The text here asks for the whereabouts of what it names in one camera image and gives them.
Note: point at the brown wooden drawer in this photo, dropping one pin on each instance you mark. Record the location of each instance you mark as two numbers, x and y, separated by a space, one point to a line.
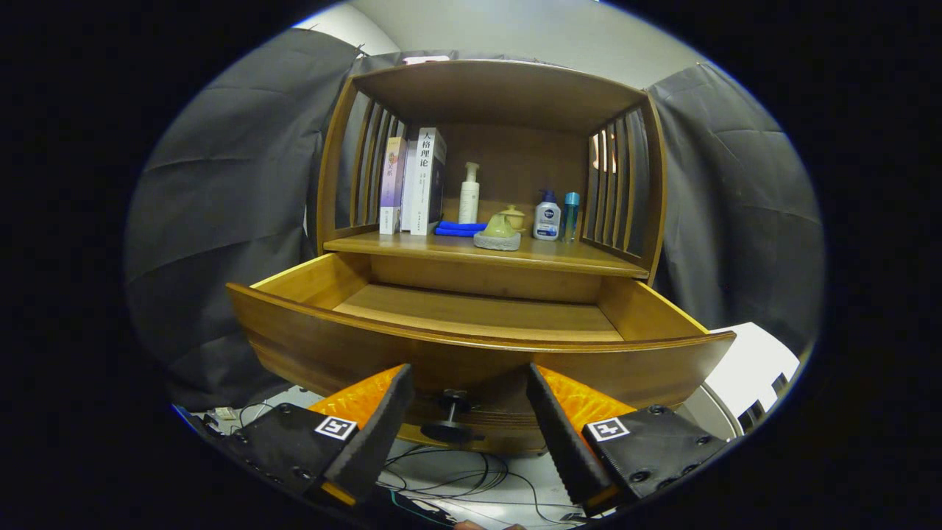
309 346

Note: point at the small white adapter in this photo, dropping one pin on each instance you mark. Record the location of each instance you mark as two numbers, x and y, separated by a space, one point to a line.
224 414

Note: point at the yellow lidded teacup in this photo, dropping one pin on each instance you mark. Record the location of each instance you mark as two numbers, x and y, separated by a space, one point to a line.
515 216

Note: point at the blue folded cloth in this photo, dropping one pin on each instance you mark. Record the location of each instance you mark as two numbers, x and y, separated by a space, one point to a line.
456 229

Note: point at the white pump bottle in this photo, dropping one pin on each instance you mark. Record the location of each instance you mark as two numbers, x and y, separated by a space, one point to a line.
469 199

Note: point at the white board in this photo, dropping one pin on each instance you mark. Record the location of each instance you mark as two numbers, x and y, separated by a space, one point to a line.
743 353

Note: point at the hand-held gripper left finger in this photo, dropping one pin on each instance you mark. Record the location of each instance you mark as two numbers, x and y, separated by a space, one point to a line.
383 434

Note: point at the black backdrop cloth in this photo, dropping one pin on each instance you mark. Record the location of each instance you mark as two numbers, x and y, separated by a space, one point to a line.
221 221

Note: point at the brown wooden cabinet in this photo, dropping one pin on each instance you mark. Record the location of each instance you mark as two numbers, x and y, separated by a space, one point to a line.
500 88

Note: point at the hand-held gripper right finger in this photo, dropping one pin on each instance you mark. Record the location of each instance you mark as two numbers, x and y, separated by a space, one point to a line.
563 442

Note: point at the wooden countertop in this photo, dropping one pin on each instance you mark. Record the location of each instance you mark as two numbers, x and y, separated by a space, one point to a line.
441 246

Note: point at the white blue-capped lotion bottle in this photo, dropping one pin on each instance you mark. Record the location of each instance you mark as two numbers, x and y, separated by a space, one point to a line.
547 218

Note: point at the thin pale book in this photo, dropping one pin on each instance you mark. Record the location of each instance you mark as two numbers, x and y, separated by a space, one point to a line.
409 188

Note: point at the thick white book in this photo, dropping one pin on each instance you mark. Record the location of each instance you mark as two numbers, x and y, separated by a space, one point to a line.
425 184

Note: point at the slim teal bottle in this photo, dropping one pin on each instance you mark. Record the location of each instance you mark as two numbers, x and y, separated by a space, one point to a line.
571 217

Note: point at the pink book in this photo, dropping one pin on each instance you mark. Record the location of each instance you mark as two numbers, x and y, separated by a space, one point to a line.
391 184

